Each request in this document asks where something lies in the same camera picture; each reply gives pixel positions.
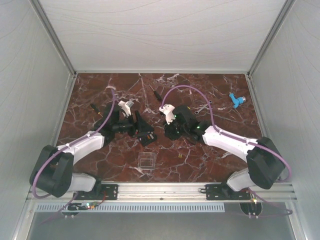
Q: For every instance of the small black screwdriver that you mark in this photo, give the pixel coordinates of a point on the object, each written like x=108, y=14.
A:
x=156, y=94

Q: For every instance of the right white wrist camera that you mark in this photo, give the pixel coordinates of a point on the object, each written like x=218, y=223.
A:
x=167, y=110

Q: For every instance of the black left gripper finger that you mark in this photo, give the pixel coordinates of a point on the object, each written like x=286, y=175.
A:
x=137, y=120
x=143, y=127

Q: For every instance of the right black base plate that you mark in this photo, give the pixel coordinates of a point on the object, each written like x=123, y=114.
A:
x=222, y=192

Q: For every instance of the blue plastic fitting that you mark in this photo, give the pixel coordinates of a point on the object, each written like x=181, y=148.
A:
x=237, y=101

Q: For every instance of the aluminium mounting rail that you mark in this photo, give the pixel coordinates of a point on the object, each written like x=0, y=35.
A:
x=189, y=192

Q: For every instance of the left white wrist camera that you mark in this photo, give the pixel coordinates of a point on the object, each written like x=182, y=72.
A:
x=126, y=107

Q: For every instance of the black fuse box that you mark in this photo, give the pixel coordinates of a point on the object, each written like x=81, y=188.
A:
x=146, y=138

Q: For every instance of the silver wrench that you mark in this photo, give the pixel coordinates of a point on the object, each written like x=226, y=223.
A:
x=203, y=107

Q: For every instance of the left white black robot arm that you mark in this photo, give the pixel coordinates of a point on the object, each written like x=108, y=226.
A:
x=53, y=171

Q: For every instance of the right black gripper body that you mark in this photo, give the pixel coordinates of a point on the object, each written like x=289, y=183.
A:
x=175, y=131

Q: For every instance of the grey slotted cable duct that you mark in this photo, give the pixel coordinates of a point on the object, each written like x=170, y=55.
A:
x=144, y=207

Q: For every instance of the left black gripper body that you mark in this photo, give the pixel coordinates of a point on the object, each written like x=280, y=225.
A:
x=126, y=125

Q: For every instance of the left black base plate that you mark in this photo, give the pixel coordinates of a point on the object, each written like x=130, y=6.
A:
x=107, y=192

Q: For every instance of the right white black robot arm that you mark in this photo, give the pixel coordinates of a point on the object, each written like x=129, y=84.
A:
x=264, y=163

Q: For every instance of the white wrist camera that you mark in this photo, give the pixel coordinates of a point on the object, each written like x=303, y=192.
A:
x=126, y=107
x=167, y=110

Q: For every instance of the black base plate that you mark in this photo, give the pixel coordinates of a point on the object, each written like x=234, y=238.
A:
x=222, y=192
x=107, y=192

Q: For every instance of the clear plastic fuse box cover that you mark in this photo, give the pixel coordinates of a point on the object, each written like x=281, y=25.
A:
x=147, y=160

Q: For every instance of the yellow black screwdriver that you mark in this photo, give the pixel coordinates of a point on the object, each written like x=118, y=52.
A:
x=95, y=109

